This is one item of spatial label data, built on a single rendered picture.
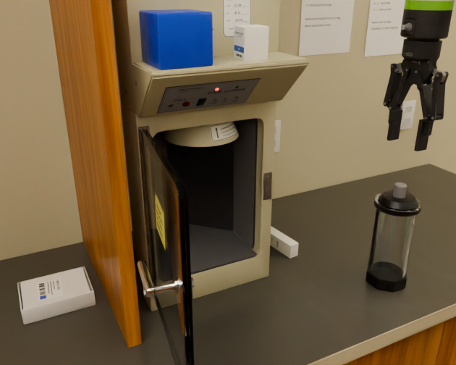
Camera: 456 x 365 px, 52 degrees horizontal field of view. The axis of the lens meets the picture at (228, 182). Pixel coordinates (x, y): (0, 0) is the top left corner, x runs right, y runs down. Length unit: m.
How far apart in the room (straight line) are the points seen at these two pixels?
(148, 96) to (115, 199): 0.19
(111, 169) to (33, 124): 0.53
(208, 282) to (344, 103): 0.90
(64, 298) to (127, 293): 0.23
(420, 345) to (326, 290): 0.27
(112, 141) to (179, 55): 0.19
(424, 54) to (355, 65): 0.72
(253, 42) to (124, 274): 0.51
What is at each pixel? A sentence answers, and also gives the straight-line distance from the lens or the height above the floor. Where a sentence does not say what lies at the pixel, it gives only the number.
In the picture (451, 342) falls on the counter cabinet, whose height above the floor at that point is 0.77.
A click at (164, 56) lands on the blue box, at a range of 0.81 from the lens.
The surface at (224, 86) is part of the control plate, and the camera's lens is 0.89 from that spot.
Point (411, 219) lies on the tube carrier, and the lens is 1.17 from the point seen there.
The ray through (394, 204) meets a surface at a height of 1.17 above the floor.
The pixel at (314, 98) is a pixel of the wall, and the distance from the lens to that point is 1.67.
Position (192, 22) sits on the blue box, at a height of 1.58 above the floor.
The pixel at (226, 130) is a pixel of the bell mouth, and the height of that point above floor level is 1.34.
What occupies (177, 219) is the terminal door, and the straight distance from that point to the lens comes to 0.67.
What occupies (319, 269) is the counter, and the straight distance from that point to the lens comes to 1.29.
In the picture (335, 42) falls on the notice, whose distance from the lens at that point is 1.68.
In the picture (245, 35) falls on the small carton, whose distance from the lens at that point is 0.90.
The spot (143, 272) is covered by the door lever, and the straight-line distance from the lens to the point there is 0.79.
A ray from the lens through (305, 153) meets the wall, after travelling 1.72.
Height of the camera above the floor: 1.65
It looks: 23 degrees down
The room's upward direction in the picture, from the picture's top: straight up
